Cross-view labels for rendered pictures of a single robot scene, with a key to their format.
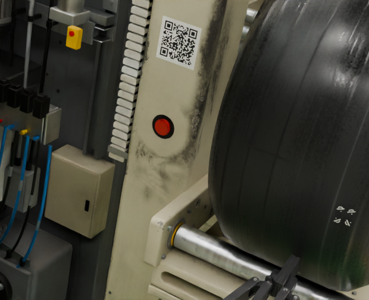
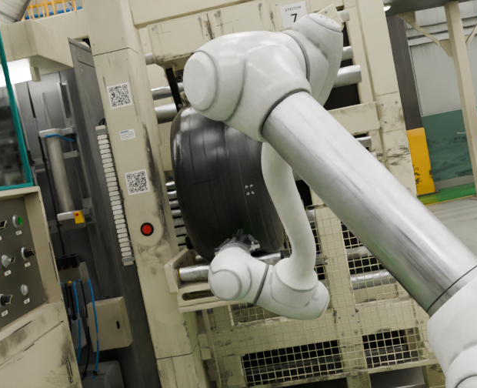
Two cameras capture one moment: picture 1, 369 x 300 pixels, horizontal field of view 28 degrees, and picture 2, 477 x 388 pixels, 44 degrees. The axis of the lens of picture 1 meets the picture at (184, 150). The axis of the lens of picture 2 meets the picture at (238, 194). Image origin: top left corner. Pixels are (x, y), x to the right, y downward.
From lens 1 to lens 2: 0.90 m
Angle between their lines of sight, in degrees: 28
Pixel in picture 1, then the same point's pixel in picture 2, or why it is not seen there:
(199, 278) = (201, 285)
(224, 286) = not seen: hidden behind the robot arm
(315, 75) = (208, 141)
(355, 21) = not seen: hidden behind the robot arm
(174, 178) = (164, 253)
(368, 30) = not seen: hidden behind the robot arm
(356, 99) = (228, 140)
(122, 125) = (125, 243)
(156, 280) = (181, 302)
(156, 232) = (170, 271)
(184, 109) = (154, 213)
